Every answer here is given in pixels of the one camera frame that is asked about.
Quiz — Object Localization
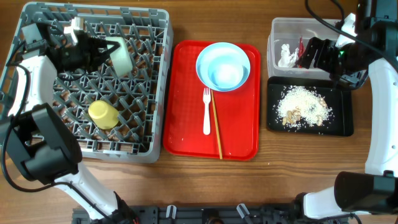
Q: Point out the red snack wrapper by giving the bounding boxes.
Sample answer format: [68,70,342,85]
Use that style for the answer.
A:
[296,37,305,68]

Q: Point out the green bowl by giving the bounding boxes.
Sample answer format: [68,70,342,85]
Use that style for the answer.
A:
[106,37,133,78]

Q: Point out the yellow cup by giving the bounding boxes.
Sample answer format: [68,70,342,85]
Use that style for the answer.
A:
[88,100,119,129]

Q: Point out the light blue bowl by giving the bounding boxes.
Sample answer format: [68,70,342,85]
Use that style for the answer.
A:
[207,55,244,91]

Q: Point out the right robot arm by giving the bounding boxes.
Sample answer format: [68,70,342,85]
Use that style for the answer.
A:
[298,17,397,221]

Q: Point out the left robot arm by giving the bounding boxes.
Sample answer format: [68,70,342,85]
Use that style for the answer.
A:
[1,31,136,223]

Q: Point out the grey dishwasher rack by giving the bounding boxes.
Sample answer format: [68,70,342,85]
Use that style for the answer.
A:
[11,2,174,163]

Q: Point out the crumpled white tissue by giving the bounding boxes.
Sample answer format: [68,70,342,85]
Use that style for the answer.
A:
[277,44,299,68]

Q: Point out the black plastic tray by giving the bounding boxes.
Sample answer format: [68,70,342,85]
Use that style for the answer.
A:
[267,77,354,136]

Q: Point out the clear plastic bin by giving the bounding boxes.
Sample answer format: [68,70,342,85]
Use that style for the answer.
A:
[267,17,339,80]

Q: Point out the rice and food scraps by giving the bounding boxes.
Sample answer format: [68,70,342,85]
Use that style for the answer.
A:
[271,85,334,130]

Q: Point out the light blue plate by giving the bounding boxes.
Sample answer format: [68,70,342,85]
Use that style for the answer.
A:
[195,42,251,90]

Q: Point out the wooden chopstick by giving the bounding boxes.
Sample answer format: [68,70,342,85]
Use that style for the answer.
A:
[211,90,223,160]

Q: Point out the white plastic fork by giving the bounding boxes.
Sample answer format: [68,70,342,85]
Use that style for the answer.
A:
[203,87,211,135]

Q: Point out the red plastic tray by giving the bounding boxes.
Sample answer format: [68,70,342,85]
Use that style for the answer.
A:
[163,40,261,161]

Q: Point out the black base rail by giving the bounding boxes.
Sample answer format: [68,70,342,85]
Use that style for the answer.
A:
[72,203,358,224]

